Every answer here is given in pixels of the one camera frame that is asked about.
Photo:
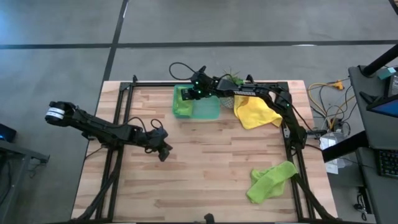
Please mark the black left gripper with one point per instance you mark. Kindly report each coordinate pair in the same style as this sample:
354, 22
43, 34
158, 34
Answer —
155, 140

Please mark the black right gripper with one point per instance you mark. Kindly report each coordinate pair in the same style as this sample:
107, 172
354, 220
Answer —
205, 87

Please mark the green microfiber towel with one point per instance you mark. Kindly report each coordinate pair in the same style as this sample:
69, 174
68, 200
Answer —
183, 107

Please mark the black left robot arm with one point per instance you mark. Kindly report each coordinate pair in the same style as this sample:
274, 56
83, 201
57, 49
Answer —
99, 130

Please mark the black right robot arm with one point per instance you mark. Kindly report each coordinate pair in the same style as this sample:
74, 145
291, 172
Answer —
264, 91

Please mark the yellow microfiber towel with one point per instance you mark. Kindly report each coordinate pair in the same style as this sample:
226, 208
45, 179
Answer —
255, 115

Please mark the translucent green plastic bin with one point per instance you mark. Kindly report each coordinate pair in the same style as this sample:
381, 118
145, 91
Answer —
206, 109

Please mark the potted plant white geometric pot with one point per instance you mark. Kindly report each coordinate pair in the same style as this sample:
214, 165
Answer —
227, 103

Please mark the lime green crumpled towel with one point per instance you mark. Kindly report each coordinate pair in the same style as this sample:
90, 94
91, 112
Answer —
267, 183

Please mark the white power supply box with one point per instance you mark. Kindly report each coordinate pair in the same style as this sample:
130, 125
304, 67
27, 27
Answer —
329, 143

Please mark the grey metal cart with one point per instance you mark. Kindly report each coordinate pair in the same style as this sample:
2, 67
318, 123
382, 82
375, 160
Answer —
18, 174

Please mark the black device blue light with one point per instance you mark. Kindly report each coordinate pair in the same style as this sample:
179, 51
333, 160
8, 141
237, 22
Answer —
6, 133

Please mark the grey office desk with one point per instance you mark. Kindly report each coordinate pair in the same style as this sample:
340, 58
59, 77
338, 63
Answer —
373, 133

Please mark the black desk pole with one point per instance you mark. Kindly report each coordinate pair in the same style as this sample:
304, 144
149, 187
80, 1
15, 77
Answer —
382, 60

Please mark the small teal box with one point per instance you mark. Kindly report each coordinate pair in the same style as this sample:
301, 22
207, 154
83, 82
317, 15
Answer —
386, 73

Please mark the computer monitor blue screen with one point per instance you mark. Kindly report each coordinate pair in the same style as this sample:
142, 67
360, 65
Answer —
388, 107

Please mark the black backlit keyboard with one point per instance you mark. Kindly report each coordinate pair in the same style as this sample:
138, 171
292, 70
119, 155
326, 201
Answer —
388, 161

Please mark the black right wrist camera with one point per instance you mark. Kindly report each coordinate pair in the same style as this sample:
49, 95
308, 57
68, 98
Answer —
187, 94

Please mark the black aluminium table frame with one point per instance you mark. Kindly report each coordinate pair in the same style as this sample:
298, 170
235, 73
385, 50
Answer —
155, 84

